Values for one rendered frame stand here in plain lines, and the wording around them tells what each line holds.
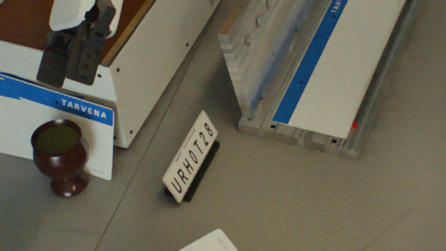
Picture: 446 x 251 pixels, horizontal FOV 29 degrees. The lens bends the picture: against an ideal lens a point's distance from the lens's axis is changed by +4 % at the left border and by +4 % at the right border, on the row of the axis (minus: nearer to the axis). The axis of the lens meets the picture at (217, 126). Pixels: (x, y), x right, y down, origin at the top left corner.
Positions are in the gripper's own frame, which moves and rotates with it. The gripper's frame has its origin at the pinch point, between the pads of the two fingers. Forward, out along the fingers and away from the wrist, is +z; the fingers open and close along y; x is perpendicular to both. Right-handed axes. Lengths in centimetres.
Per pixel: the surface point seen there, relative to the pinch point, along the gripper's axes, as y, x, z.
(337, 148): 14, -52, -5
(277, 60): 27, -45, -19
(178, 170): 22.8, -29.5, 4.9
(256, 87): 23.3, -40.2, -12.3
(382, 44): 23, -63, -28
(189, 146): 24.5, -31.3, 0.5
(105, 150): 31.9, -20.7, 4.3
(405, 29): 22, -67, -32
